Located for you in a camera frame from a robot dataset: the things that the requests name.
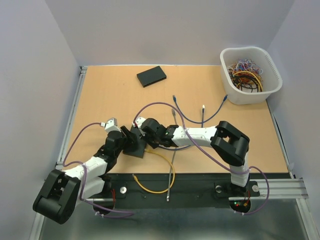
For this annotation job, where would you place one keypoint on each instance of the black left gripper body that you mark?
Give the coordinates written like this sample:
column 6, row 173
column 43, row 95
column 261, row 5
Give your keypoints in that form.
column 119, row 151

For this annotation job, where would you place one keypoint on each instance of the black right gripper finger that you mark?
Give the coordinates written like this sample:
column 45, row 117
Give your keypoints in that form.
column 141, row 132
column 154, row 143

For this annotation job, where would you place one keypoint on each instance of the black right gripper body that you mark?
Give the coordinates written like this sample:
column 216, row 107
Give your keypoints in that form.
column 142, row 134

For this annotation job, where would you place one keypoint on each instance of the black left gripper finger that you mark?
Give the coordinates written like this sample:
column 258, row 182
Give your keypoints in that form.
column 127, row 147
column 131, row 138

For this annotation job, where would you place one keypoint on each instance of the black network switch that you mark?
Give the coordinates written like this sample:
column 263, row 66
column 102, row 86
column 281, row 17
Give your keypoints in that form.
column 136, row 148
column 151, row 76

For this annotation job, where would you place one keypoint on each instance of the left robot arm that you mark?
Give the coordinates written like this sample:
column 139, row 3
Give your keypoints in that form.
column 63, row 190

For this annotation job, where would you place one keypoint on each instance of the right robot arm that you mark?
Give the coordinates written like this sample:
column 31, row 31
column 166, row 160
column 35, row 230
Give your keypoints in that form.
column 228, row 142

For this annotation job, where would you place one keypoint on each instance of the white plastic bin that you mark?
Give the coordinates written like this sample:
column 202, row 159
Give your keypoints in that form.
column 249, row 75

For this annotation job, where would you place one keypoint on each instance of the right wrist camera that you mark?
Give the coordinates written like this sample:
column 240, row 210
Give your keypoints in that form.
column 137, row 123

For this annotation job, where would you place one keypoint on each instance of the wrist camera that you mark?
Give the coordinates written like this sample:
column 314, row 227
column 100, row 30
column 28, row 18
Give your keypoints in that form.
column 110, row 125
column 137, row 123

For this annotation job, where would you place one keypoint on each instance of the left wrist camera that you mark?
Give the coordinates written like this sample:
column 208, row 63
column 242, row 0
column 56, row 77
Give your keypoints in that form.
column 110, row 125

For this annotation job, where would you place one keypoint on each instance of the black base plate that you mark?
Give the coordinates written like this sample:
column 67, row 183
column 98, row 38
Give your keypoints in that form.
column 189, row 190

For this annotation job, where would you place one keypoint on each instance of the aluminium rail frame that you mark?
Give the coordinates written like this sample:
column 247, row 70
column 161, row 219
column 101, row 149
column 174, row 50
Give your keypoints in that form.
column 280, row 212

